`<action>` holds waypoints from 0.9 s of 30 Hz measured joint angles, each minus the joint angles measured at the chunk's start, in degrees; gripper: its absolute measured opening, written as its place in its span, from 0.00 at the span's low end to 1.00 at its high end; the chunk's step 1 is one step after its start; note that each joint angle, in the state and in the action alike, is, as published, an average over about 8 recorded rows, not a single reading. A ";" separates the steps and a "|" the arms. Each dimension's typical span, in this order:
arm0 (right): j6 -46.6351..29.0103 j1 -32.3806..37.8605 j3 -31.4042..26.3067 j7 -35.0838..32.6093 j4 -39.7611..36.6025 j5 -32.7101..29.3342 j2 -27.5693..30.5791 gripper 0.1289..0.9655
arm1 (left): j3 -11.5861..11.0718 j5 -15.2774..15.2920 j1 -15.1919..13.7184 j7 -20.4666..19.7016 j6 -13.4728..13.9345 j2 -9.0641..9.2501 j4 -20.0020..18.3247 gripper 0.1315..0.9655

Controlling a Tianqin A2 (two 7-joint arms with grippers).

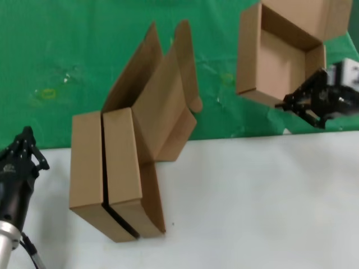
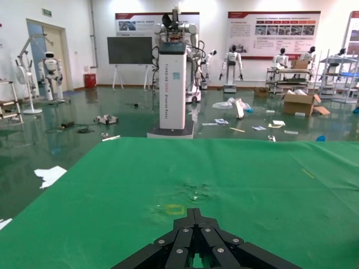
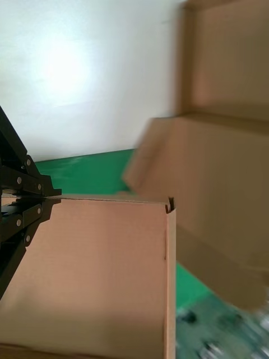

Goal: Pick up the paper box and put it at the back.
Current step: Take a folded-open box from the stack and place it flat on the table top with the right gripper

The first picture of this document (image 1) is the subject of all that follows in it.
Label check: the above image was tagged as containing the brown cardboard box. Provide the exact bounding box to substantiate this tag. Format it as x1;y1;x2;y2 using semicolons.
101;18;204;239
236;0;353;109
69;21;164;243

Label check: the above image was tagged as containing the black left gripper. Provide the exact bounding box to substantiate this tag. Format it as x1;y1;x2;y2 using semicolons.
0;126;51;228

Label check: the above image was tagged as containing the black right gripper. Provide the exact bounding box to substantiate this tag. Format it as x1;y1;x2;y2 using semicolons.
274;69;359;130

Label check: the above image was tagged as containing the green table cloth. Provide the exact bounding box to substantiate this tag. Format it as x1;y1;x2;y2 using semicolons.
0;0;359;151

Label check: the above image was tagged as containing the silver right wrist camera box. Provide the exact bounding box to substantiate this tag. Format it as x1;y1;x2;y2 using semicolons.
326;58;359;88

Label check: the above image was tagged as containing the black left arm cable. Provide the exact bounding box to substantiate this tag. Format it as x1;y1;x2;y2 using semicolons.
20;231;47;269

